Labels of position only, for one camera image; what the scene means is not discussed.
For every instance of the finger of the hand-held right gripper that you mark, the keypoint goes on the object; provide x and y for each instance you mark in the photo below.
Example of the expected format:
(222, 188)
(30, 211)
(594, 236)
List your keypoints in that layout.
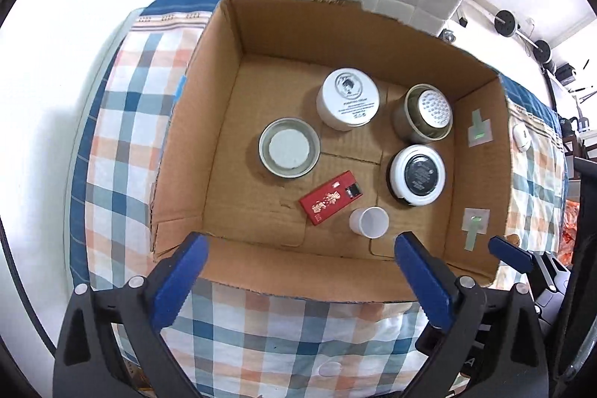
(508, 249)

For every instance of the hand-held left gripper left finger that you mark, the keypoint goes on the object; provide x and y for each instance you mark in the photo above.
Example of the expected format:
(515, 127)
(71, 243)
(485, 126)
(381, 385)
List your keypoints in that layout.
(179, 281)

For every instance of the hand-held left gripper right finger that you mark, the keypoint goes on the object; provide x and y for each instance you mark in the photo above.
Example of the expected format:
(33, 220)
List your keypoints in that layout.
(424, 281)

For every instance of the small white plastic cup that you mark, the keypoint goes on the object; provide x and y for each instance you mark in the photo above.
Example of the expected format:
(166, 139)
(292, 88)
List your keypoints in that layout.
(369, 223)

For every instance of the cardboard box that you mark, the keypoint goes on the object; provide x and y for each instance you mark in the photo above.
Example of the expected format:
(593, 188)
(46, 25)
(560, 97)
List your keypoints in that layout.
(242, 202)

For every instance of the white jar with black lid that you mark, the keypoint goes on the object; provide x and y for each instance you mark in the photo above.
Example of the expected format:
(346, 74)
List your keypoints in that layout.
(418, 174)

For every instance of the small red box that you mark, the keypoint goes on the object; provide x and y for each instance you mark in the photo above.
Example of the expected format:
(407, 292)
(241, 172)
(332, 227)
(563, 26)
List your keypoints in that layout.
(332, 198)

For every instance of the jar with perforated silver lid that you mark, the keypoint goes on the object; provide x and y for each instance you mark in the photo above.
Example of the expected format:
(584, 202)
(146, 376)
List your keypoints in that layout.
(424, 113)

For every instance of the round metal tin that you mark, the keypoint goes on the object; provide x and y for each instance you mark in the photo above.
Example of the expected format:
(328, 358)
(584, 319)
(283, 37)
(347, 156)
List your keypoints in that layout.
(289, 147)

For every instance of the white cream jar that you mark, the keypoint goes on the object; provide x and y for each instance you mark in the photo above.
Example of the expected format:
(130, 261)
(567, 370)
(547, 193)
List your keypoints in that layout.
(348, 99)

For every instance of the orange patterned cloth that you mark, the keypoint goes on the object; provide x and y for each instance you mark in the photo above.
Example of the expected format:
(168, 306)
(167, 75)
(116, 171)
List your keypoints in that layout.
(571, 230)

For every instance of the white oval device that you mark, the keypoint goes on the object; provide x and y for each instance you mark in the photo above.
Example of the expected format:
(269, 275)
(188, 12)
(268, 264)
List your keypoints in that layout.
(521, 137)

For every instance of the dark wooden chair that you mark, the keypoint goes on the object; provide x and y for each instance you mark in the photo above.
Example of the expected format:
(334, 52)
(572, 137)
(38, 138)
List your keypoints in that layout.
(578, 132)

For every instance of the plaid blanket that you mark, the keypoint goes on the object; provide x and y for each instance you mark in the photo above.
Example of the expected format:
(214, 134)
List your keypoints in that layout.
(135, 146)

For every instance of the black floor speaker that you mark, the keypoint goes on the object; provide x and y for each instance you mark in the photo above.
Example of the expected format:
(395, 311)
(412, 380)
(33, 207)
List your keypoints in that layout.
(566, 72)

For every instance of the short barbell with black plates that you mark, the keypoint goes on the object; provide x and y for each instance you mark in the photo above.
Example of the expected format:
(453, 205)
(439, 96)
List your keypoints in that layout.
(506, 22)

